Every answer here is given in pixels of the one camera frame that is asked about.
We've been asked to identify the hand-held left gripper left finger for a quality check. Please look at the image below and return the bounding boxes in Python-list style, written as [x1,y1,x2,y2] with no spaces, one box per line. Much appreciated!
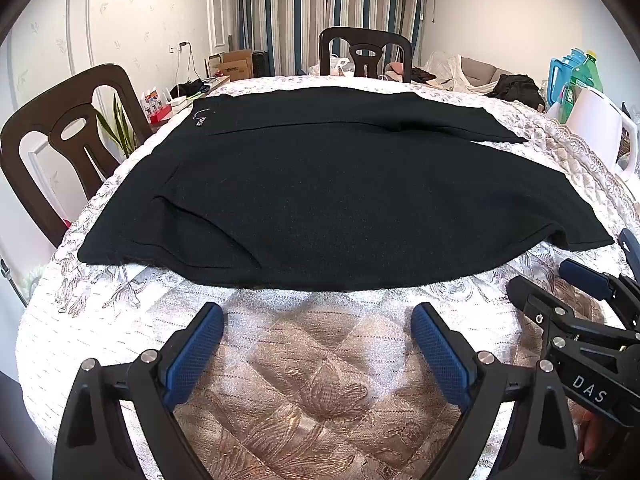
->
[54,302,225,480]

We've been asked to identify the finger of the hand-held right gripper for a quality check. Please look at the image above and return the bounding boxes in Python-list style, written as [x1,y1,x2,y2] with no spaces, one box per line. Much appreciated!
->
[618,228,640,267]
[559,258,640,331]

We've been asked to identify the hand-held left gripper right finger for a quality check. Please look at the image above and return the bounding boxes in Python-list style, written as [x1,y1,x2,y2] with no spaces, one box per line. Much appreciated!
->
[411,302,583,480]

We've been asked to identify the black pants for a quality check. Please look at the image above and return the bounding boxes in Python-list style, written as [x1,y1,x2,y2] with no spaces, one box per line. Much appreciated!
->
[77,85,616,293]

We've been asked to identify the person's right hand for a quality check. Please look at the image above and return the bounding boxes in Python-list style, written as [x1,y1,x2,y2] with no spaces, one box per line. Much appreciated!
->
[576,405,608,467]

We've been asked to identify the quilted floral table cover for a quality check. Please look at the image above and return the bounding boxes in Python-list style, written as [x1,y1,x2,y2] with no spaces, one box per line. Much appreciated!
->
[15,75,640,480]

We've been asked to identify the white electric kettle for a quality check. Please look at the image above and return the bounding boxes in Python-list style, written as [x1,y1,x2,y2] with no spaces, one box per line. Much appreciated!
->
[565,85,640,173]

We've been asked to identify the green plastic bottle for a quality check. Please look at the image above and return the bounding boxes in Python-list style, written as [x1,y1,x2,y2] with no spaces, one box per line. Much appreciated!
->
[560,50,606,123]

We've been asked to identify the blue plastic jug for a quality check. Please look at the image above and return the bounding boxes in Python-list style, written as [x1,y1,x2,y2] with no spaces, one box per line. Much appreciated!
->
[547,49,586,111]

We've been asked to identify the black clothes pile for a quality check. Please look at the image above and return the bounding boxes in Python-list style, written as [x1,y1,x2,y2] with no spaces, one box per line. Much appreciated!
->
[485,74,543,106]

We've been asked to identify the green potted plant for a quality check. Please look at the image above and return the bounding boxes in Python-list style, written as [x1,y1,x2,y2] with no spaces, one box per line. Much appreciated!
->
[95,94,138,156]

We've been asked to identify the grey sofa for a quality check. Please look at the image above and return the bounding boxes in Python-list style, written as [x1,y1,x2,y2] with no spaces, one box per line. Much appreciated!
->
[425,50,546,106]

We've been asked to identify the white cloth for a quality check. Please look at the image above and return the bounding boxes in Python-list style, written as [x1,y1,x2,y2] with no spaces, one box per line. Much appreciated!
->
[425,51,496,92]

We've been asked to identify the dark wooden chair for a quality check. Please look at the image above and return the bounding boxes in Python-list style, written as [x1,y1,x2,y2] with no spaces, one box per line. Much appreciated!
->
[318,26,413,83]
[0,63,151,251]

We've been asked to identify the cardboard box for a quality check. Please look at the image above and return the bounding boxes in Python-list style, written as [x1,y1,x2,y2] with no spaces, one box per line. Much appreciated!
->
[220,49,253,81]

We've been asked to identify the white plastic bag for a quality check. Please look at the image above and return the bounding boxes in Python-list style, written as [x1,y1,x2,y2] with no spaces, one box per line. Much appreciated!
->
[310,57,358,78]

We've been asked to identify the striped curtain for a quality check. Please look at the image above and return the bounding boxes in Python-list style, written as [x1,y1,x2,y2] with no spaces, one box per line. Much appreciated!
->
[227,0,428,78]

